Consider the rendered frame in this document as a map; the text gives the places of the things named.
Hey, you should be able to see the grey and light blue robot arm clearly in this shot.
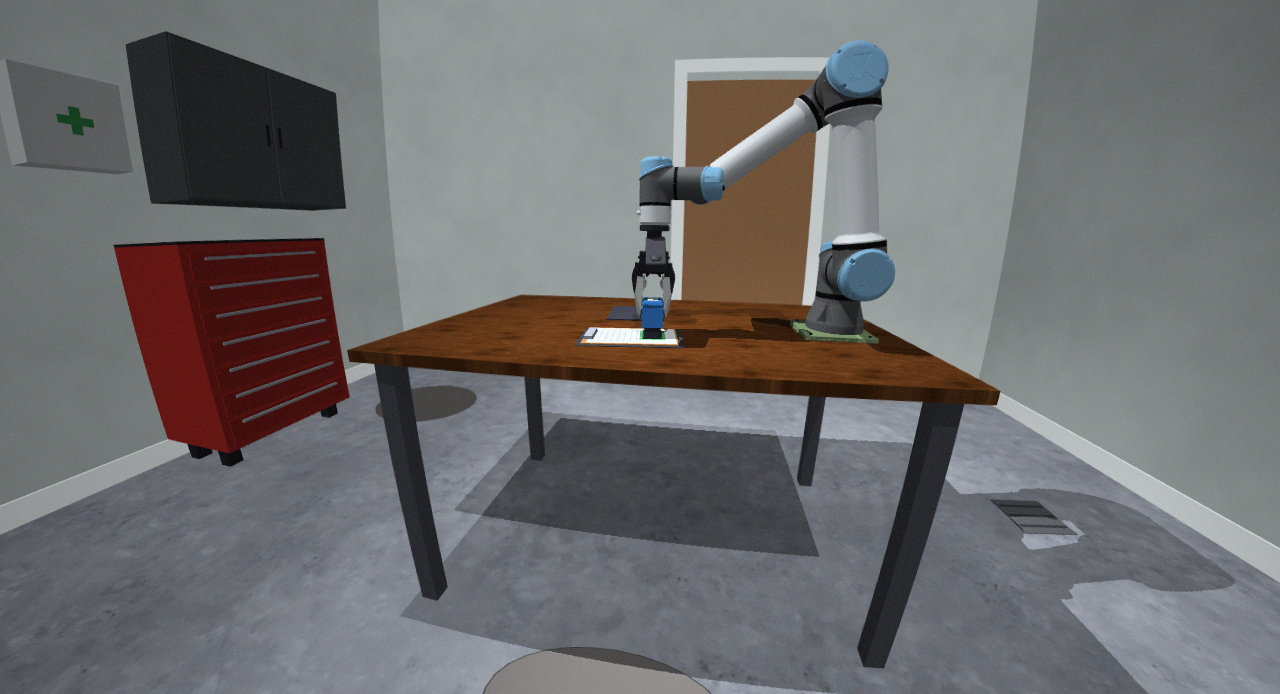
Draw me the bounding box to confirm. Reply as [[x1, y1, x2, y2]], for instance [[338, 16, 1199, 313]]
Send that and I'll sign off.
[[637, 40, 895, 335]]

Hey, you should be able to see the blue self-inking stamp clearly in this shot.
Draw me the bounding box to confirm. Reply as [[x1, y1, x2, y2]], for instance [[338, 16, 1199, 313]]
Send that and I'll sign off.
[[643, 297, 664, 339]]

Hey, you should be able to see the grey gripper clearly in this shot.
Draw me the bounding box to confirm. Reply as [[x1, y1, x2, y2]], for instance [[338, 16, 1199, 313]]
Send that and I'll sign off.
[[632, 225, 675, 318]]

